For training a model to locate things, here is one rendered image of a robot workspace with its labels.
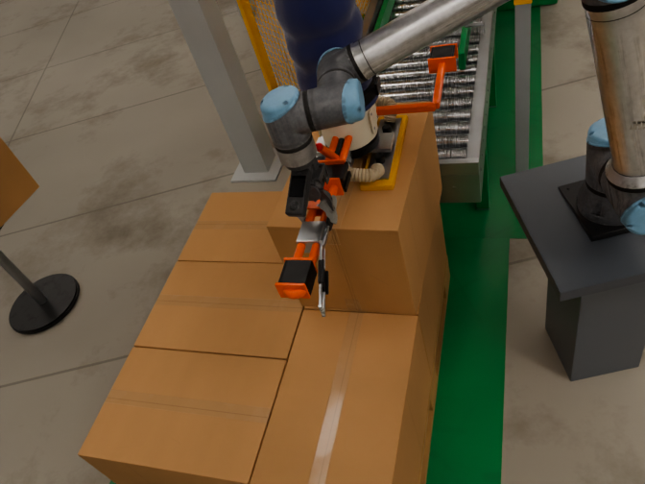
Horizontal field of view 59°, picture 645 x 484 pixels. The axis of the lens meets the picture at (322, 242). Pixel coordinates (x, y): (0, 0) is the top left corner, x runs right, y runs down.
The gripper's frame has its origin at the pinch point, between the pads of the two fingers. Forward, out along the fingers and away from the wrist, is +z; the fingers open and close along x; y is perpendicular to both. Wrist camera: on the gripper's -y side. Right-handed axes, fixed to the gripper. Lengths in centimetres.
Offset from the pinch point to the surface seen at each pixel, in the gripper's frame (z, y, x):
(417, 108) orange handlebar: -1.3, 45.3, -19.3
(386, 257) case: 24.2, 9.2, -11.9
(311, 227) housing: -2.1, -3.5, 0.4
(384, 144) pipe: 7.4, 40.1, -8.9
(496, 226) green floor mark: 107, 101, -35
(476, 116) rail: 48, 107, -29
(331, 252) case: 22.6, 9.7, 4.5
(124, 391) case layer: 52, -28, 76
